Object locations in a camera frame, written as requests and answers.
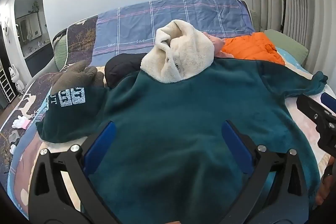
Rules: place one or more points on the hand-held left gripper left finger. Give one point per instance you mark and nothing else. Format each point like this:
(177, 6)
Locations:
(101, 146)

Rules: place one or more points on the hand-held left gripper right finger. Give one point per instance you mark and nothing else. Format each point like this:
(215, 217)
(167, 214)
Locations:
(236, 146)

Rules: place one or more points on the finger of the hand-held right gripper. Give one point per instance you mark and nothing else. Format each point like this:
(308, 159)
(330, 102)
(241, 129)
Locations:
(312, 109)
(329, 101)

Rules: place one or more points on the teal hoodie with cream hood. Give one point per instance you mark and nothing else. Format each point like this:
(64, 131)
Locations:
(170, 121)

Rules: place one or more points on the person's right hand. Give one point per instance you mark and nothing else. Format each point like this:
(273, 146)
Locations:
(323, 190)

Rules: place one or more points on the cream blanket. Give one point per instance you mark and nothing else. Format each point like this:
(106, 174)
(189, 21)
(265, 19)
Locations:
(299, 134)

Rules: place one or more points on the light blue bedsheet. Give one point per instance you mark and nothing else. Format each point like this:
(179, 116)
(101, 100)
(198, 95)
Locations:
(291, 60)

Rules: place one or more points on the green pillow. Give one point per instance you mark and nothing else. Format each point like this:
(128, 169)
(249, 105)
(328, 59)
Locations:
(288, 45)
(59, 50)

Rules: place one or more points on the brown fleece garment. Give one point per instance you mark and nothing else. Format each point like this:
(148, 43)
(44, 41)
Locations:
(76, 74)

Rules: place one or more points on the black garment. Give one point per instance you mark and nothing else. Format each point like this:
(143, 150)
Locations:
(120, 66)

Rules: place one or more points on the white gloves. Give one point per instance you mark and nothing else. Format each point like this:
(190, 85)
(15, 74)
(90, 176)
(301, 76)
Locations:
(21, 121)

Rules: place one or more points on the grey curtain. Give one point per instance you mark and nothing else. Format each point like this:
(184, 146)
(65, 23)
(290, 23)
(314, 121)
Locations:
(309, 16)

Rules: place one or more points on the dark floral duvet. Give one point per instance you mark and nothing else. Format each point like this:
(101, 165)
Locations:
(29, 98)

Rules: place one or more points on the orange puffer jacket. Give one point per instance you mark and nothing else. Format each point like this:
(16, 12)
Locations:
(249, 48)

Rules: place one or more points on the pink garment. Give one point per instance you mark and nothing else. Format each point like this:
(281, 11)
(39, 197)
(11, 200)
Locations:
(218, 43)

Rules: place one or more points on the dark floral pillow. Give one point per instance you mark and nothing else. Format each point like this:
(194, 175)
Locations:
(81, 40)

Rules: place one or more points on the white bear figurine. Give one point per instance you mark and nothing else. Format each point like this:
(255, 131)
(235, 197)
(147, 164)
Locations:
(13, 77)

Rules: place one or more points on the white ladder rack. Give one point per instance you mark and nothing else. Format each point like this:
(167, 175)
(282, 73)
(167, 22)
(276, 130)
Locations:
(6, 85)

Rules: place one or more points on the blue plaid pillow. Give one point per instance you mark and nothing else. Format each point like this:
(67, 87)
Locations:
(131, 24)

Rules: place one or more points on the arched wall niche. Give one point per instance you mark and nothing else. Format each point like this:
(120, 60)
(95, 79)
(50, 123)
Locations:
(31, 29)

